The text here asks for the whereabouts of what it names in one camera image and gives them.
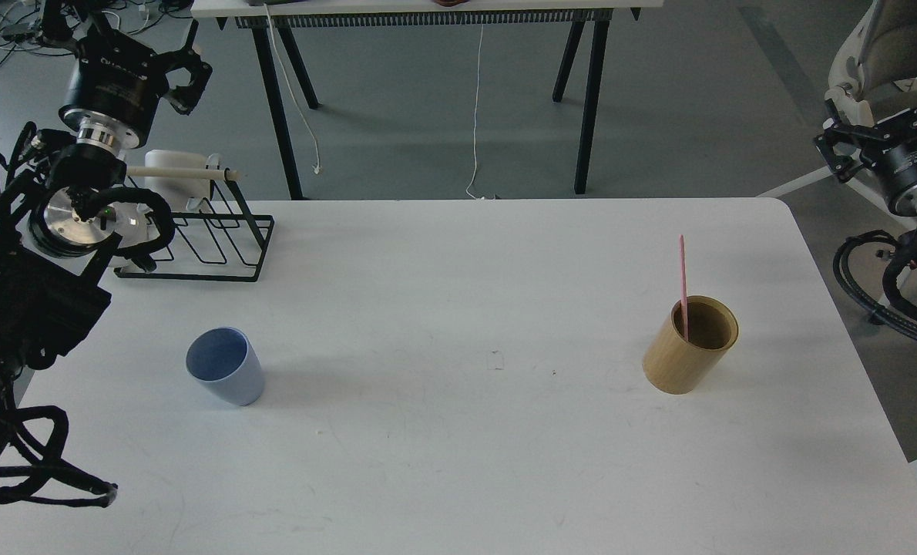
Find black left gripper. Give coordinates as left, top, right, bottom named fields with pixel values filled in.
left=59, top=18, right=213, bottom=147

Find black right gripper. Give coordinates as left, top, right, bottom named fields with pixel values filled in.
left=814, top=123, right=917, bottom=217

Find blue plastic cup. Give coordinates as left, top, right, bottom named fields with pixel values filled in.
left=185, top=327, right=265, bottom=406

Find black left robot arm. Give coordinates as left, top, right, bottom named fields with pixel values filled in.
left=0, top=1, right=212, bottom=508

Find white cup on rack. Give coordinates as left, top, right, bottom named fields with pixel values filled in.
left=144, top=149, right=212, bottom=212

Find white office chair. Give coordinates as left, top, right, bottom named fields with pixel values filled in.
left=755, top=0, right=917, bottom=200

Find white bowl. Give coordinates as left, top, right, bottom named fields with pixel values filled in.
left=111, top=203, right=149, bottom=248

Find white background table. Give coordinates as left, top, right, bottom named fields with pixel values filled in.
left=191, top=0, right=664, bottom=201

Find bamboo cylindrical holder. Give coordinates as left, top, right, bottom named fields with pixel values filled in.
left=642, top=295, right=740, bottom=395

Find wooden rack handle rod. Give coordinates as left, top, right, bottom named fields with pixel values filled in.
left=126, top=166, right=243, bottom=182

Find black floor cables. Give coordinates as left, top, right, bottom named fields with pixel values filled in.
left=0, top=0, right=193, bottom=99

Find white hanging cable left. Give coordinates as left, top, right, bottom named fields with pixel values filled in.
left=263, top=4, right=324, bottom=175

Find white hanging cable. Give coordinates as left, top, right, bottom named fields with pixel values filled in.
left=465, top=22, right=498, bottom=201
left=263, top=4, right=324, bottom=175

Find black wire dish rack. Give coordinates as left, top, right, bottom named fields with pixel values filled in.
left=114, top=177, right=275, bottom=282

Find white hanging cable right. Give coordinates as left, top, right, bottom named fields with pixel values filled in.
left=465, top=22, right=498, bottom=201

